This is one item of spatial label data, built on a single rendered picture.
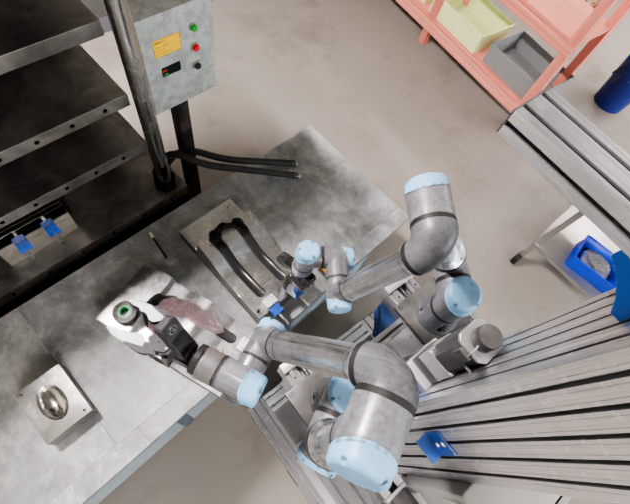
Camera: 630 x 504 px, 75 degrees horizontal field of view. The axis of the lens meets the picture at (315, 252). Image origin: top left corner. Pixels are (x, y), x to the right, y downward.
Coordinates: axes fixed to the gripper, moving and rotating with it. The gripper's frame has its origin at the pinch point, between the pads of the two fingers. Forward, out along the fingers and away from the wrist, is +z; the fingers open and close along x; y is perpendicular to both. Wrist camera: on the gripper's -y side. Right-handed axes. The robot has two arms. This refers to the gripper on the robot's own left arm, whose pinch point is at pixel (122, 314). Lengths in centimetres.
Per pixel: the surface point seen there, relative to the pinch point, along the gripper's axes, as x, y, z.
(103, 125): 69, 32, 70
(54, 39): 52, -15, 60
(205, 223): 63, 51, 19
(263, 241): 66, 47, -6
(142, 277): 29, 51, 24
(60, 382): -12, 61, 26
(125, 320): 13, 50, 18
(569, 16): 336, 16, -104
